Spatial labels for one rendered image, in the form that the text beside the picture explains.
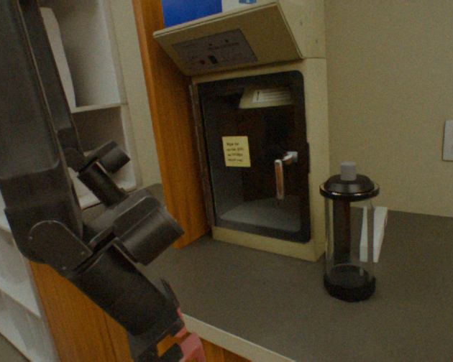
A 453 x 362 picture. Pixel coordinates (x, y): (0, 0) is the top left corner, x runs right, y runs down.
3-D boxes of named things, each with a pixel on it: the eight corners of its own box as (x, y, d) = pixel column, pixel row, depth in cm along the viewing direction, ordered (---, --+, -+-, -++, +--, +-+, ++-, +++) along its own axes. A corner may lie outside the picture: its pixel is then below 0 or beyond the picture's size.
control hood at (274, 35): (190, 75, 86) (185, 34, 83) (308, 57, 67) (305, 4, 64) (157, 77, 77) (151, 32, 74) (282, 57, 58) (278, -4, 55)
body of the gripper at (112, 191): (126, 191, 90) (108, 171, 87) (131, 201, 81) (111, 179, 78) (108, 207, 89) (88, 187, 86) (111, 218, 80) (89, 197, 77)
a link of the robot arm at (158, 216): (31, 210, 37) (18, 238, 29) (113, 147, 39) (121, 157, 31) (103, 278, 41) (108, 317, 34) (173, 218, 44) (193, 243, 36)
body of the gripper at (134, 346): (167, 284, 46) (132, 248, 43) (189, 327, 36) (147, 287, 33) (129, 317, 44) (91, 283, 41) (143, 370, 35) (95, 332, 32)
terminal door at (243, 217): (212, 224, 97) (193, 83, 86) (311, 244, 78) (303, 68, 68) (210, 225, 96) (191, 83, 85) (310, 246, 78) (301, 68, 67)
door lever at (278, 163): (295, 192, 76) (285, 192, 78) (293, 153, 74) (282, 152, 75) (284, 200, 72) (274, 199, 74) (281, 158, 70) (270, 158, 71)
